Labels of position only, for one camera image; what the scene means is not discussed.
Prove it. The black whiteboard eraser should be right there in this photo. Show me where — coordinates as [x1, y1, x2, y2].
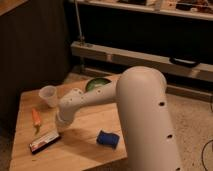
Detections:
[29, 130, 61, 154]

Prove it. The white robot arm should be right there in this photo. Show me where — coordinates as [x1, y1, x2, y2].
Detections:
[55, 66, 183, 171]

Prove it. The translucent plastic cup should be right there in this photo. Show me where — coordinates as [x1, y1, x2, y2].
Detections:
[39, 85, 58, 108]

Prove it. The orange toy carrot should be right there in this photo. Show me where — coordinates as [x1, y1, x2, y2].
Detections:
[32, 108, 42, 133]

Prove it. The wooden table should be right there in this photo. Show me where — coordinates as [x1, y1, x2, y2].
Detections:
[9, 90, 130, 171]

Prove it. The green bowl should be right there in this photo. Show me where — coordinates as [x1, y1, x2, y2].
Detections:
[85, 77, 110, 92]

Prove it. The blue folded cloth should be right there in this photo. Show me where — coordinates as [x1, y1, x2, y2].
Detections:
[96, 131, 120, 149]

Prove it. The metal beam with pole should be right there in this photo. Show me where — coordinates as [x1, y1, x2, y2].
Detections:
[68, 0, 213, 82]

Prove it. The cluttered background shelf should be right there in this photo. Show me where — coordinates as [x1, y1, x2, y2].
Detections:
[68, 0, 213, 22]

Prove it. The black handle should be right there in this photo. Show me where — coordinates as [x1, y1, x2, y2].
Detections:
[169, 57, 200, 68]

